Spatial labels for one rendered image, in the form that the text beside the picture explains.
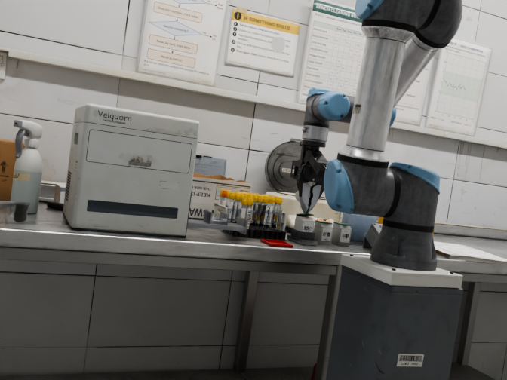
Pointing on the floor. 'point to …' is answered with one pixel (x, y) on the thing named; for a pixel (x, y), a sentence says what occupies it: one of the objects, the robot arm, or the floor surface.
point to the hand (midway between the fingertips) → (307, 209)
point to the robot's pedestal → (392, 330)
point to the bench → (159, 246)
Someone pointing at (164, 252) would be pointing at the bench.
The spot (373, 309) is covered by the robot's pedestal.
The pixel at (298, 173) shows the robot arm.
